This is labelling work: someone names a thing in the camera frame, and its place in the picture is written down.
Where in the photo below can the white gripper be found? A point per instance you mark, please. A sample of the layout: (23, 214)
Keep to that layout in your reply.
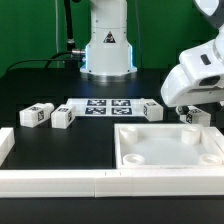
(176, 90)

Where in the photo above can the white square table top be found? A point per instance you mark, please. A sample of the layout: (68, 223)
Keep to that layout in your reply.
(149, 146)

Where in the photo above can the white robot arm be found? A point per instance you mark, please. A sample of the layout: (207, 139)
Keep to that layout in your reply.
(110, 55)

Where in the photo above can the white right fence block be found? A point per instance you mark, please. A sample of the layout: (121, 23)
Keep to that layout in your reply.
(217, 136)

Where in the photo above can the white fence block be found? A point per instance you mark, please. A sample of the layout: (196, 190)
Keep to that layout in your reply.
(217, 136)
(7, 141)

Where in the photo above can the white marker tag sheet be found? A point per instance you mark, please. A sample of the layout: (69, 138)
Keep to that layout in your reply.
(110, 107)

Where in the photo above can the white front fence bar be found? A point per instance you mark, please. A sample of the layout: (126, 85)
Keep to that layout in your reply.
(110, 183)

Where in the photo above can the white left fence block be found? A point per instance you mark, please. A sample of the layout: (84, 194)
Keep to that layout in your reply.
(7, 141)

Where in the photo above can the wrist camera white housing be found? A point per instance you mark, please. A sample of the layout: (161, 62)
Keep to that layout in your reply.
(204, 66)

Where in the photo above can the black cable conduit post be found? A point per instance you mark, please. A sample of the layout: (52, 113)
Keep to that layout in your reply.
(69, 27)

